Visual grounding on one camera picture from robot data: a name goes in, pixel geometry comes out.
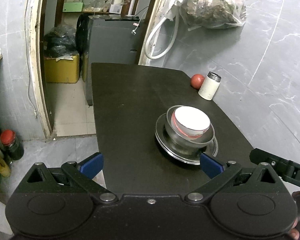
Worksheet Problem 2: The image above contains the steel plate with blue sticker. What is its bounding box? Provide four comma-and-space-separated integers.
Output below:
155, 114, 218, 166

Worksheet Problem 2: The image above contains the red lid jar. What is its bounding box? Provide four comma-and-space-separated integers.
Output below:
0, 129, 24, 160

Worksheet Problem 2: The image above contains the dark grey cabinet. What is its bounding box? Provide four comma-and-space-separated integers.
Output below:
75, 14, 145, 106

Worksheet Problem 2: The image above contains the yellow crate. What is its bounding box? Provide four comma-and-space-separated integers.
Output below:
44, 55, 79, 83

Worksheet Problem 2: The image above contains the deep steel bowl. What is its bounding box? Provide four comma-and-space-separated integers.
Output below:
164, 105, 215, 151

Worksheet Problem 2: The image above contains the clear bag of scraps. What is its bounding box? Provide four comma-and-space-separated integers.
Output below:
168, 0, 247, 31

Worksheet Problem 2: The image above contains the black plastic bag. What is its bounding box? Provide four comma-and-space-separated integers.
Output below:
44, 24, 78, 58

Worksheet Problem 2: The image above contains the green box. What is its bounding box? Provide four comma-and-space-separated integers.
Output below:
63, 2, 83, 12

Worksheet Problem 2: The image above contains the white thermos steel top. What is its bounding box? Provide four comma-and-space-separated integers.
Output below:
198, 72, 222, 101

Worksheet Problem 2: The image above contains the right hand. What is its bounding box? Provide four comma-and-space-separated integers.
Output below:
288, 191, 300, 240

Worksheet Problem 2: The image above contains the white bowl red rim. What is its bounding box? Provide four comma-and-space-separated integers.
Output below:
171, 106, 211, 140

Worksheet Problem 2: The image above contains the white hose loop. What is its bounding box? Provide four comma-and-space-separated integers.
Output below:
144, 12, 180, 60

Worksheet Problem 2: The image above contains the red tomato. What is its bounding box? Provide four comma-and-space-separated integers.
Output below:
190, 74, 205, 90

